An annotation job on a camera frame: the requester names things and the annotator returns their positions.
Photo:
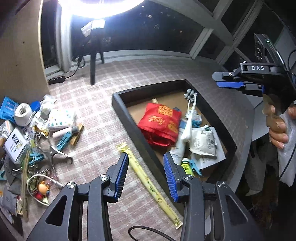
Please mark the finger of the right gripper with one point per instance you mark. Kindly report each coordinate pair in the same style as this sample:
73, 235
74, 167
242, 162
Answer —
233, 85
228, 76

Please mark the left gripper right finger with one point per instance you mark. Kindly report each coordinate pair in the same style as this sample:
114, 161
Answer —
173, 177

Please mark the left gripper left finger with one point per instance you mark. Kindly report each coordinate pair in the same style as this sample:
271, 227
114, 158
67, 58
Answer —
119, 175

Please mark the green white tube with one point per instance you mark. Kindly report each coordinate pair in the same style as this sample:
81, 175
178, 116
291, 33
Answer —
185, 163

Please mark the white bottle blue cap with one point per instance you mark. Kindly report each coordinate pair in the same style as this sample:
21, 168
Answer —
177, 152

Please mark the grey ball massager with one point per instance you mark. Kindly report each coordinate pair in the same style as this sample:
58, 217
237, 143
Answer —
191, 97

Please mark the white torn mailer pouch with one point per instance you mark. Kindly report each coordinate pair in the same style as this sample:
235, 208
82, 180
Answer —
203, 141

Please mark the red fabric bag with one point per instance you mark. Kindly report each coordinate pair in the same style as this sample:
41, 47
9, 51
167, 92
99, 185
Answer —
160, 125

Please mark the light blue clothespin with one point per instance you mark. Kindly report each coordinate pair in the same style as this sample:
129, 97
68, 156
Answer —
194, 167

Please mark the snack packet white yellow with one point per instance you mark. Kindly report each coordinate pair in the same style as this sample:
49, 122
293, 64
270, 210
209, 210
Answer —
196, 120

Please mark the person right hand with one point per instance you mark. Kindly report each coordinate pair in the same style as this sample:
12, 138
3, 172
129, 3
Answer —
277, 127

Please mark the yellow long wrapper stick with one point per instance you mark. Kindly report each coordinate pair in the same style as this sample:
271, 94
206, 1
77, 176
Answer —
147, 182

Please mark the black storage tray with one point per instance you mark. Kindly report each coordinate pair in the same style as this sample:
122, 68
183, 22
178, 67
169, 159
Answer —
130, 106

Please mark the wooden clothespin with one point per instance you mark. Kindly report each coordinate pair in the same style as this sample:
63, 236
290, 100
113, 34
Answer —
76, 136

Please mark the large teal clothespin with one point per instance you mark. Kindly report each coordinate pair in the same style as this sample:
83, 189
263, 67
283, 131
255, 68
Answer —
64, 141

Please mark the pink tube black cap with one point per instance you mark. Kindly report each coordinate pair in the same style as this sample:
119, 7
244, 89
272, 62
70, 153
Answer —
61, 133

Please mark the orange red toy figure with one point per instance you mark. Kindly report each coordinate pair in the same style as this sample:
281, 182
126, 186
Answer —
43, 191

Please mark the dotted tissue pack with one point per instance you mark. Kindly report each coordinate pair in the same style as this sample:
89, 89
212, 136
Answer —
60, 118

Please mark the crumpled white tissue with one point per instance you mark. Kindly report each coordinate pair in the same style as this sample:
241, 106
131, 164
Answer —
47, 104

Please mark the black power strip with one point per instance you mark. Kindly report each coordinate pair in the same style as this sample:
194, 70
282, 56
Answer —
56, 80

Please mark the white round tape dispenser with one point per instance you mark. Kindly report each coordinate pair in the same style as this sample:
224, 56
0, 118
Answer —
23, 114

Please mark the blue foil pouch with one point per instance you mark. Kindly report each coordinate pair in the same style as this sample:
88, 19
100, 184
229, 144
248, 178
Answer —
8, 108

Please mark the ring light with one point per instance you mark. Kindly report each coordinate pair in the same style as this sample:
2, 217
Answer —
98, 9

